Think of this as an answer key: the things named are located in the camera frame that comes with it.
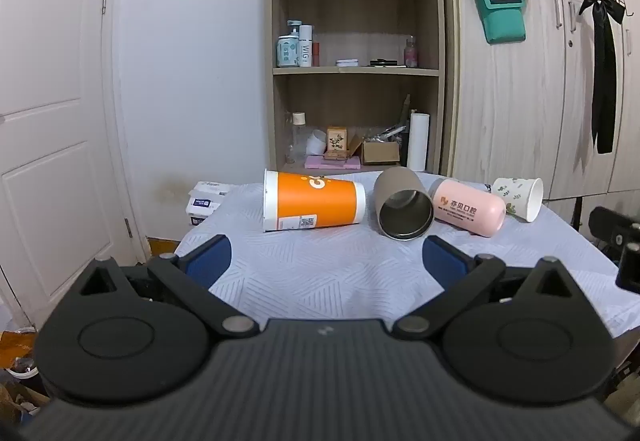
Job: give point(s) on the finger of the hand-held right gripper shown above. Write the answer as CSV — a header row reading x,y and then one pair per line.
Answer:
x,y
607,223

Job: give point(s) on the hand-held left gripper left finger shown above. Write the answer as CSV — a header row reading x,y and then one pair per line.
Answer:
x,y
210,260

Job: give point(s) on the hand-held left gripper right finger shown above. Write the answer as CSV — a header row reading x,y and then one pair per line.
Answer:
x,y
442,260

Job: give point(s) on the pink cup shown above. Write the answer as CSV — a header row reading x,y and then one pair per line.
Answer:
x,y
465,208

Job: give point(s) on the grey steel cup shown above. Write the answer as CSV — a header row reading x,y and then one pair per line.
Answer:
x,y
395,186

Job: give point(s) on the white leaf print cup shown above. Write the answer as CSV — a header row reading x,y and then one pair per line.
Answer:
x,y
517,193

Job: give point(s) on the orange paper cup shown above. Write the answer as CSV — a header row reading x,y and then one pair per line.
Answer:
x,y
320,203

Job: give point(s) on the small white cup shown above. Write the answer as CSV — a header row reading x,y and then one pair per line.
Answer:
x,y
316,142

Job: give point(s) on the white blue tissue packet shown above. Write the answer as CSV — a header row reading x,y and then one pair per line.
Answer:
x,y
201,208

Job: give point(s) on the pale quilted table cloth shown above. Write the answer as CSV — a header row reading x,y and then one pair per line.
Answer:
x,y
325,271

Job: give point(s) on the white paper roll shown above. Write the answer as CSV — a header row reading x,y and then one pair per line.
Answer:
x,y
418,141

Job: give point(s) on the open cardboard box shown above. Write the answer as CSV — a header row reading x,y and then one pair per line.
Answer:
x,y
380,152

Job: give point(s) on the flat pink box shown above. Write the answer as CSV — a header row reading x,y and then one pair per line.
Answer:
x,y
332,163

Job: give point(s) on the wooden wardrobe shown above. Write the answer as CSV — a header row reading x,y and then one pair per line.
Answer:
x,y
500,121

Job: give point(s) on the black ribbon bow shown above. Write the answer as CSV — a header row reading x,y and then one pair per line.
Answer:
x,y
604,71

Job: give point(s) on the flower print wooden box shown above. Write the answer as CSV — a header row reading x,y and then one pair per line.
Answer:
x,y
337,142

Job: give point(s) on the flat black case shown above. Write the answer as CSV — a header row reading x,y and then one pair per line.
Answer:
x,y
386,63

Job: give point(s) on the wooden shelf unit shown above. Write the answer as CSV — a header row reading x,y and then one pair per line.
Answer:
x,y
357,71

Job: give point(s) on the small pink bottle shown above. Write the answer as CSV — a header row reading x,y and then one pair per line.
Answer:
x,y
410,53

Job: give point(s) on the orange plastic bag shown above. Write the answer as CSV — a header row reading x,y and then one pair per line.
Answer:
x,y
17,348

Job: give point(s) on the flat white tin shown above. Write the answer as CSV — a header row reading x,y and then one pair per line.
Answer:
x,y
347,63

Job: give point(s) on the teal pump bottle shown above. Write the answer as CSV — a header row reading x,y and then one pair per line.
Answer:
x,y
287,52

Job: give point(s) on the white door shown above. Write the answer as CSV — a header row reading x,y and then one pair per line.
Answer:
x,y
50,96

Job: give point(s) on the teal pouch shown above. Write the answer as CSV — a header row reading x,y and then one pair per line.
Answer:
x,y
502,18

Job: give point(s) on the thin red bottle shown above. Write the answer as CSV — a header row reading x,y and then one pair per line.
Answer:
x,y
315,55

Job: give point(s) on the white tube bottle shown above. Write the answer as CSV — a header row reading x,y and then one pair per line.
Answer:
x,y
305,46

